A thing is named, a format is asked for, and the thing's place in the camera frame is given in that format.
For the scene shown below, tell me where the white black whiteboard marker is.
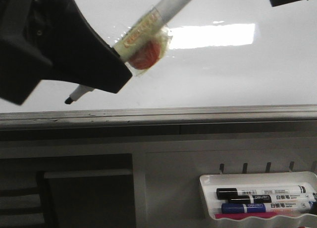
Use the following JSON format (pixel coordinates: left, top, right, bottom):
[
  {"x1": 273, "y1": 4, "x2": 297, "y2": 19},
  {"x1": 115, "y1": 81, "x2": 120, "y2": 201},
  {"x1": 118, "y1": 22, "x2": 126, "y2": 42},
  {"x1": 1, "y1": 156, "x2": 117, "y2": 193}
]
[{"x1": 64, "y1": 0, "x2": 203, "y2": 105}]

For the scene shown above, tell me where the white plastic marker tray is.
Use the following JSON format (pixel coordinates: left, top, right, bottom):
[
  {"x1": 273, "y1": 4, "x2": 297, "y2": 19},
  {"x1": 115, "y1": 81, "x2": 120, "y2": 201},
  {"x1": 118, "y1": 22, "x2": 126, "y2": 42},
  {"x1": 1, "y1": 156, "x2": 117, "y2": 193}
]
[{"x1": 199, "y1": 172, "x2": 317, "y2": 228}]

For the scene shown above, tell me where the black capped marker middle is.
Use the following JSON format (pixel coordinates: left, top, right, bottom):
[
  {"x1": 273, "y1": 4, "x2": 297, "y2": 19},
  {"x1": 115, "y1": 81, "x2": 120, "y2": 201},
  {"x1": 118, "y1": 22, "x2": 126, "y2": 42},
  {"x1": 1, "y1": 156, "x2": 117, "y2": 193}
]
[{"x1": 228, "y1": 192, "x2": 317, "y2": 204}]

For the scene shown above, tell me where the black capped marker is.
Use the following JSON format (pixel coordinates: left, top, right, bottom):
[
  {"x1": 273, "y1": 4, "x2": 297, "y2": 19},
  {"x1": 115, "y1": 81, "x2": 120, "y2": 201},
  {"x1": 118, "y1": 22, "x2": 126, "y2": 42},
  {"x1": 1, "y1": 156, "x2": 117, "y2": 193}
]
[
  {"x1": 228, "y1": 192, "x2": 317, "y2": 204},
  {"x1": 216, "y1": 185, "x2": 312, "y2": 199}
]

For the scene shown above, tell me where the black capped marker top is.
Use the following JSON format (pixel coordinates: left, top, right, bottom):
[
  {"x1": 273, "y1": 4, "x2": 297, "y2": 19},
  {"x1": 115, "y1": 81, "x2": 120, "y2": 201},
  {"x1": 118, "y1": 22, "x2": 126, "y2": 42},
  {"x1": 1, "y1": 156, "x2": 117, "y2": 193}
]
[{"x1": 216, "y1": 185, "x2": 312, "y2": 199}]

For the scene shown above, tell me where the blue capped marker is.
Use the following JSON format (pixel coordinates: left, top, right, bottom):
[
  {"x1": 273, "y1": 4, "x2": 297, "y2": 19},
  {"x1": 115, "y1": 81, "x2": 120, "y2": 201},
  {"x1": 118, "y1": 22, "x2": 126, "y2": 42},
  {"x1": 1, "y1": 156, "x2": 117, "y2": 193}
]
[{"x1": 221, "y1": 201, "x2": 315, "y2": 214}]

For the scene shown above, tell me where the pink eraser strip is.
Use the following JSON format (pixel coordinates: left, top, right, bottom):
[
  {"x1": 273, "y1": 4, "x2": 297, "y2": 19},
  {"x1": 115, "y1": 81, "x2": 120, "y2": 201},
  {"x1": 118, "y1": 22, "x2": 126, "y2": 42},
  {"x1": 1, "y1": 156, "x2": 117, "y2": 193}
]
[{"x1": 214, "y1": 212, "x2": 277, "y2": 220}]

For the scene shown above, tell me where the white whiteboard with aluminium frame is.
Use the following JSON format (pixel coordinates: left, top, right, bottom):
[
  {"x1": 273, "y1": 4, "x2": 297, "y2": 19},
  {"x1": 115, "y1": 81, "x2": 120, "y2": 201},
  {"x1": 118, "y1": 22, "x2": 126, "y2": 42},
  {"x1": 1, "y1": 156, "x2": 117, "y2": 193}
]
[{"x1": 0, "y1": 0, "x2": 317, "y2": 131}]

